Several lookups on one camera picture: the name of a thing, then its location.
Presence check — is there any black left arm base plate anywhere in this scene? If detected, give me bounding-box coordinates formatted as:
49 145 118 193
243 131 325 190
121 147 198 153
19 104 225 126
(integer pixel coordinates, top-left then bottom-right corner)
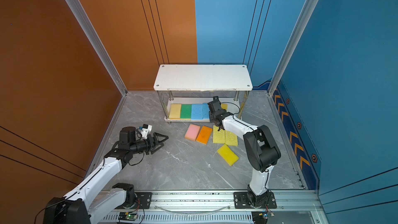
135 192 152 210

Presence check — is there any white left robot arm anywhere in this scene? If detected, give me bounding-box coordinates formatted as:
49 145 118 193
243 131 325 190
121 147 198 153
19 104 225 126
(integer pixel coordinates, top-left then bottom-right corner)
43 124 169 224

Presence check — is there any lime porous sponge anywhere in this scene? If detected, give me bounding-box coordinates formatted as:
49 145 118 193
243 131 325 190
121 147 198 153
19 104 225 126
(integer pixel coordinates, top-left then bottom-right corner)
212 125 226 144
225 131 238 146

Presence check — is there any lime porous sponge left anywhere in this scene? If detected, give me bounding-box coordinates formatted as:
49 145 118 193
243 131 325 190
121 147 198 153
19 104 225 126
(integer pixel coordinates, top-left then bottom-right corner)
212 125 226 144

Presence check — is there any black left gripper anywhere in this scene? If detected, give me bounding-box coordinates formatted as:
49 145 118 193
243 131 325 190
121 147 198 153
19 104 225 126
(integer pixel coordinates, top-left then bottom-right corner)
130 133 169 156

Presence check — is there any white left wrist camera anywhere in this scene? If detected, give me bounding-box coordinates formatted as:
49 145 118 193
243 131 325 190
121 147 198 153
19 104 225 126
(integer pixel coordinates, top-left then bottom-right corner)
138 124 152 140

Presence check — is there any white two-tier shelf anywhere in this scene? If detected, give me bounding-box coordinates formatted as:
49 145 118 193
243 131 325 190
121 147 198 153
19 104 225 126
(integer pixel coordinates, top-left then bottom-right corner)
153 64 253 122

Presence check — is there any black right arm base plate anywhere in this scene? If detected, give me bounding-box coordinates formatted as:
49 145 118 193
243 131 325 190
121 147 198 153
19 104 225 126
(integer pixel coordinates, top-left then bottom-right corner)
233 191 277 209

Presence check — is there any blue sponge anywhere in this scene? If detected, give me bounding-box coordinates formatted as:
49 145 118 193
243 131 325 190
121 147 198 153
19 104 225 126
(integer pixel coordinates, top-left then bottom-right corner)
191 104 204 120
202 103 209 120

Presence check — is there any bright yellow sponge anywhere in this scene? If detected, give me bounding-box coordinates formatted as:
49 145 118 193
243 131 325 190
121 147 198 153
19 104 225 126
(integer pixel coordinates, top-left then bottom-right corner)
217 144 239 167

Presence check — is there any orange sponge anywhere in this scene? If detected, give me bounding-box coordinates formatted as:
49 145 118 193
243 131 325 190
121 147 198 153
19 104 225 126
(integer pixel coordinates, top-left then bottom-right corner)
196 126 212 145

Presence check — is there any pale yellow sponge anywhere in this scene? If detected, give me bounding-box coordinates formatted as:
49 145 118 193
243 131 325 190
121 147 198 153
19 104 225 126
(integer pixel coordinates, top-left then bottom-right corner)
169 104 182 120

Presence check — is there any aluminium front rail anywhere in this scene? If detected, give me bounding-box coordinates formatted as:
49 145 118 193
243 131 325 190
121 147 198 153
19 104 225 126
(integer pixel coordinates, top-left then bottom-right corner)
97 190 328 224

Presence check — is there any green sponge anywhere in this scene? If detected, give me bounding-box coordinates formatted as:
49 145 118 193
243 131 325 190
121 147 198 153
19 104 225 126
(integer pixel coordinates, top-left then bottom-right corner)
180 104 192 120

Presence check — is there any green circuit board right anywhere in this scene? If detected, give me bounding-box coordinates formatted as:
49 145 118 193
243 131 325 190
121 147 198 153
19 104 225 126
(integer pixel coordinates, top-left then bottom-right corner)
251 211 275 224

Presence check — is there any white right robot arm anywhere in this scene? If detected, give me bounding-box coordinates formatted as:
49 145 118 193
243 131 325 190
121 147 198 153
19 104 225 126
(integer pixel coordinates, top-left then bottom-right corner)
207 96 282 209

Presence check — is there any lime porous sponge right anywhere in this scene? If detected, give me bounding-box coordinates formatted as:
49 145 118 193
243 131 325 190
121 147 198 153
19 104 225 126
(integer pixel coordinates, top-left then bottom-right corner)
225 131 238 146

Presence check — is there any aluminium corner post right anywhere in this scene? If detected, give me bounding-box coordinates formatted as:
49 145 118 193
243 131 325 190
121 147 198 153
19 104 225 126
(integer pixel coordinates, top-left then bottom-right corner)
267 0 319 96

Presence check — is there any green circuit board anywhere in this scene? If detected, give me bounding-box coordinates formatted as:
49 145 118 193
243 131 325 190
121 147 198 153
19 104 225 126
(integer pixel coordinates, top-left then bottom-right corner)
251 211 275 224
118 212 138 222

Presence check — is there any green circuit board left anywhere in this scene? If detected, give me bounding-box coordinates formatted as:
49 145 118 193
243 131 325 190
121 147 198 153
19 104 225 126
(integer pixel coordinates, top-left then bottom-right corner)
118 212 138 222

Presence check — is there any pink sponge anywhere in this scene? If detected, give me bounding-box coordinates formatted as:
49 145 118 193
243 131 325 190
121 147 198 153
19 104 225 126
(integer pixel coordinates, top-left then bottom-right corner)
184 124 201 141

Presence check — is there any aluminium corner post left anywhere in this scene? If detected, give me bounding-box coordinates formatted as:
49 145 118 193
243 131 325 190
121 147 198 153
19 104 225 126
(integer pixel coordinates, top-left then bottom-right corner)
65 0 128 96

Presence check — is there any aluminium corner post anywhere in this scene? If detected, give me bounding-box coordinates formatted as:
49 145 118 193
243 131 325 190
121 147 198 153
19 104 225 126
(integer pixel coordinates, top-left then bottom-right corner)
267 0 319 96
65 0 128 96

